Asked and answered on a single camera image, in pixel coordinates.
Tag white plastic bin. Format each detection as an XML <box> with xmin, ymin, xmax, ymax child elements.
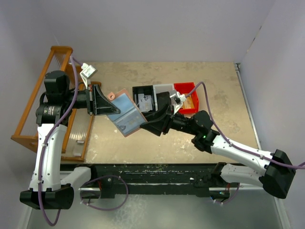
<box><xmin>152</xmin><ymin>83</ymin><xmax>174</xmax><ymax>111</ymax></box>

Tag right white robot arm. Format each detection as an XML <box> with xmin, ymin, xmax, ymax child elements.
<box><xmin>140</xmin><ymin>105</ymin><xmax>296</xmax><ymax>199</ymax></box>

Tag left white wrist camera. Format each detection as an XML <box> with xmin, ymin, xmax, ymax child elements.
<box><xmin>80</xmin><ymin>63</ymin><xmax>98</xmax><ymax>89</ymax></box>

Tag pink leather card holder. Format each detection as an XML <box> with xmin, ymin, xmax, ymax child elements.
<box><xmin>107</xmin><ymin>89</ymin><xmax>147</xmax><ymax>137</ymax></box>

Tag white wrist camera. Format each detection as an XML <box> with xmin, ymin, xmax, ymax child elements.
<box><xmin>80</xmin><ymin>63</ymin><xmax>98</xmax><ymax>89</ymax></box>
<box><xmin>170</xmin><ymin>90</ymin><xmax>186</xmax><ymax>115</ymax></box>

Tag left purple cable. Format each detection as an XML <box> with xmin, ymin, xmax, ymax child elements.
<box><xmin>38</xmin><ymin>55</ymin><xmax>84</xmax><ymax>226</ymax></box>

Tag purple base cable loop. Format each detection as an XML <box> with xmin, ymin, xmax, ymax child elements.
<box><xmin>80</xmin><ymin>175</ymin><xmax>129</xmax><ymax>211</ymax></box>

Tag aluminium rail frame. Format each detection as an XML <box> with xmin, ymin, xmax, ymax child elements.
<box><xmin>234</xmin><ymin>62</ymin><xmax>284</xmax><ymax>191</ymax></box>

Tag orange card in red bin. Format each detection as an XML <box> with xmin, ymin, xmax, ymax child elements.
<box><xmin>182</xmin><ymin>96</ymin><xmax>194</xmax><ymax>110</ymax></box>

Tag black metal base frame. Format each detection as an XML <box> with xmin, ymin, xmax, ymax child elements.
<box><xmin>81</xmin><ymin>164</ymin><xmax>237</xmax><ymax>201</ymax></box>

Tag black cards in white bin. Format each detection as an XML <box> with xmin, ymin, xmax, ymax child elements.
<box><xmin>156</xmin><ymin>91</ymin><xmax>171</xmax><ymax>111</ymax></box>

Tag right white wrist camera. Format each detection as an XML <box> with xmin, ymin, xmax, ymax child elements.
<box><xmin>170</xmin><ymin>90</ymin><xmax>186</xmax><ymax>115</ymax></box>

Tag grey cards in black bin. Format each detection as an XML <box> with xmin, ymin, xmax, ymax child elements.
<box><xmin>138</xmin><ymin>94</ymin><xmax>153</xmax><ymax>112</ymax></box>

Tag red plastic bin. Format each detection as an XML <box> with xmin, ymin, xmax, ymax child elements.
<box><xmin>173</xmin><ymin>82</ymin><xmax>199</xmax><ymax>115</ymax></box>

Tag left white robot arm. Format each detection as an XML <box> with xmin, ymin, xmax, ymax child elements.
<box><xmin>20</xmin><ymin>70</ymin><xmax>120</xmax><ymax>209</ymax></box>

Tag black plastic bin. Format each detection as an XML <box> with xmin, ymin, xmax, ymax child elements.
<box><xmin>132</xmin><ymin>85</ymin><xmax>156</xmax><ymax>113</ymax></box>

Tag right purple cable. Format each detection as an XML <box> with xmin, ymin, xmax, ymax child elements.
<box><xmin>185</xmin><ymin>81</ymin><xmax>305</xmax><ymax>170</ymax></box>

